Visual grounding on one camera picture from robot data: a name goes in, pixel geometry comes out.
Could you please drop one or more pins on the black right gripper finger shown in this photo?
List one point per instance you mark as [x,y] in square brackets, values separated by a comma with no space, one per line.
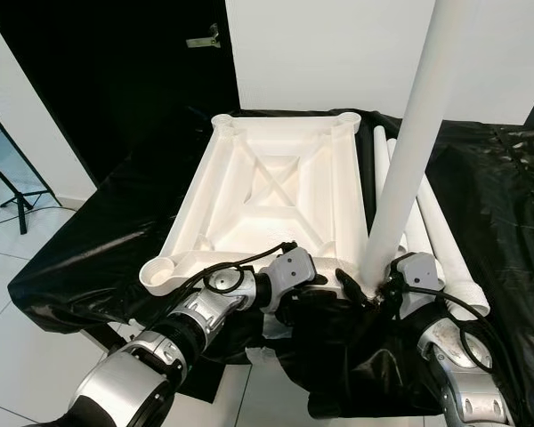
[353,288]

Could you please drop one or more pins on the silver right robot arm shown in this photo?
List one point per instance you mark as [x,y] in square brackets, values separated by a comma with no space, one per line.
[454,342]

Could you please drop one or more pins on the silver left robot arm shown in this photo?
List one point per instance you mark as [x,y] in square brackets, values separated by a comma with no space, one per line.
[125,391]

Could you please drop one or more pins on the black tripod stand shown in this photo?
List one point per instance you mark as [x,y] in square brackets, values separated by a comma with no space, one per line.
[22,209]

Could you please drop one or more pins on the black shiny table cover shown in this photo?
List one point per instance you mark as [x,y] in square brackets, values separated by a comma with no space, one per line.
[89,258]

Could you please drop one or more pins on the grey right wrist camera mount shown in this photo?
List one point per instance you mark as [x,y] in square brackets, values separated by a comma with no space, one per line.
[418,276]

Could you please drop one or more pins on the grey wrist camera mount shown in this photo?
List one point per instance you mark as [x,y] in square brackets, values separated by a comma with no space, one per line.
[289,269]
[418,276]

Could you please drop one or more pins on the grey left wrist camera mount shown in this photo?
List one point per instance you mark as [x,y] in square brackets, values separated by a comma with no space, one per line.
[289,269]

